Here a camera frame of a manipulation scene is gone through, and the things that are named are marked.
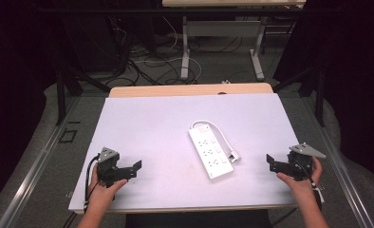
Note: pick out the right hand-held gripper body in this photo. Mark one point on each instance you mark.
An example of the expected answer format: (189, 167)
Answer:
(302, 158)

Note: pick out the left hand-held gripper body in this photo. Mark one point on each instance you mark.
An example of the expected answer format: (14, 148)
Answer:
(108, 161)

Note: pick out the person's right hand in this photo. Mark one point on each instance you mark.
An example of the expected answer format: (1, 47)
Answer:
(302, 186)

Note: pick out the person's left hand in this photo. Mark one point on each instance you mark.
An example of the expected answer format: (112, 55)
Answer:
(103, 193)

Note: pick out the white table mat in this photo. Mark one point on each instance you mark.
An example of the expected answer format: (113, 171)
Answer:
(156, 133)

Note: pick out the white power plug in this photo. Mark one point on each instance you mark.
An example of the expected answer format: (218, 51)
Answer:
(234, 157)

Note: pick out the black metal stand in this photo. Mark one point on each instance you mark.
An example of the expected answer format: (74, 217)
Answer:
(65, 88)
(314, 91)

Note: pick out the white power strip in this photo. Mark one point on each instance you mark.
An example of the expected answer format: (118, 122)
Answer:
(209, 152)

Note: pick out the wooden table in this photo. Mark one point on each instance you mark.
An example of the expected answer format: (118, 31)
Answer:
(175, 90)

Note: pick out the white desk with metal legs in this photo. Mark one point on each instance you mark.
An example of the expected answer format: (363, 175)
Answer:
(226, 28)

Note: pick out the aluminium floor rail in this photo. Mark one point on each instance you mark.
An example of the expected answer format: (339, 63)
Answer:
(33, 171)
(340, 164)

